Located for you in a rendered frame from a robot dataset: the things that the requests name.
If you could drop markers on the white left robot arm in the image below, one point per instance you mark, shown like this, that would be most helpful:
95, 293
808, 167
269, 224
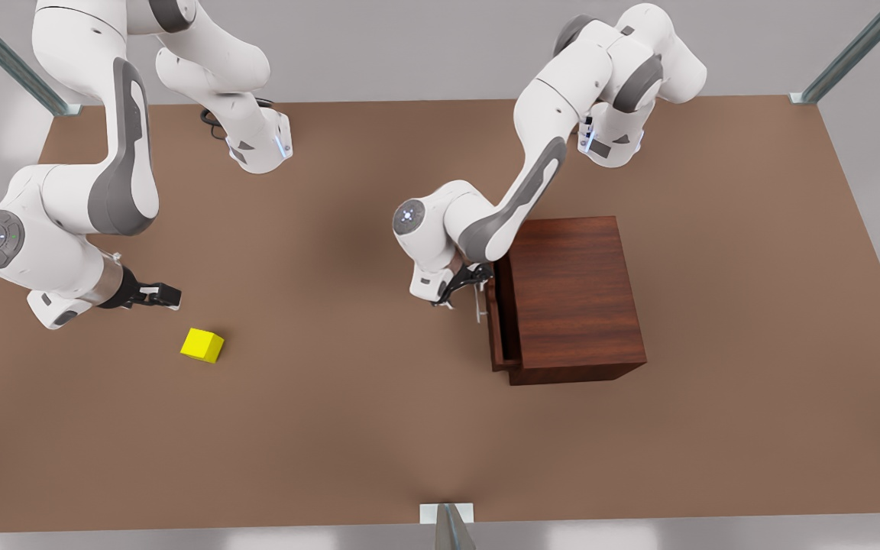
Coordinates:
532, 176

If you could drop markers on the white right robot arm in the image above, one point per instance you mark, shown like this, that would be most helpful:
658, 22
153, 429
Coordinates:
66, 206

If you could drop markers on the yellow cube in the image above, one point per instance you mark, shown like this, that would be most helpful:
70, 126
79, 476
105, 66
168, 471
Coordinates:
202, 345

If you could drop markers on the dark wooden cabinet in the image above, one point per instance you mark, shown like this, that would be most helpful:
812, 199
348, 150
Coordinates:
574, 294

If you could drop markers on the silver frame post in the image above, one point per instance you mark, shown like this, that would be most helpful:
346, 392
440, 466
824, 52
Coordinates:
8, 57
856, 50
449, 527

